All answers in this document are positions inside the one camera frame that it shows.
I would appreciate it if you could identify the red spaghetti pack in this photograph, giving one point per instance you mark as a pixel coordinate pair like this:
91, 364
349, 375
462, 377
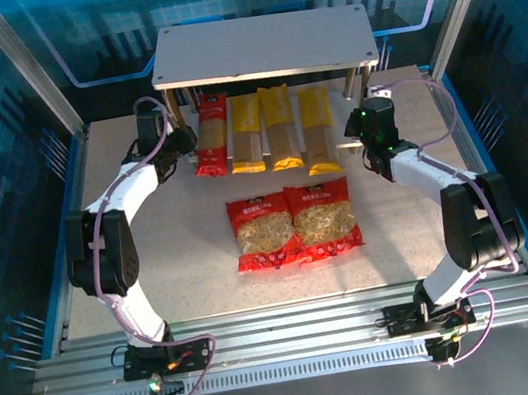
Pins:
210, 135

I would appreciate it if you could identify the yellow spaghetti pack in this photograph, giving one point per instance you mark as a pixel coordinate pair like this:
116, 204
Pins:
280, 129
318, 132
246, 134

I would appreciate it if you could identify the two-tier grey metal shelf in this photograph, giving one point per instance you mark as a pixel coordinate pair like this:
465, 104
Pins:
263, 43

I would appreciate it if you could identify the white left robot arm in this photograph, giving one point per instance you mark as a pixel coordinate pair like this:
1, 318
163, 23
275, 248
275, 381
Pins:
135, 183

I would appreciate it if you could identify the red short pasta bag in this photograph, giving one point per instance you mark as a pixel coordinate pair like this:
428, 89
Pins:
323, 218
264, 233

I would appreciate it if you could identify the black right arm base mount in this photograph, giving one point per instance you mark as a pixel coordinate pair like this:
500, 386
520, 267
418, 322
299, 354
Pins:
401, 319

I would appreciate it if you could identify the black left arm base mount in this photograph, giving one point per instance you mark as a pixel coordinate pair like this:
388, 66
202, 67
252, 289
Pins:
189, 354

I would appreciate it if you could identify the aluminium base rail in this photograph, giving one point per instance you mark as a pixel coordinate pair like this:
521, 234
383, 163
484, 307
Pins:
291, 327

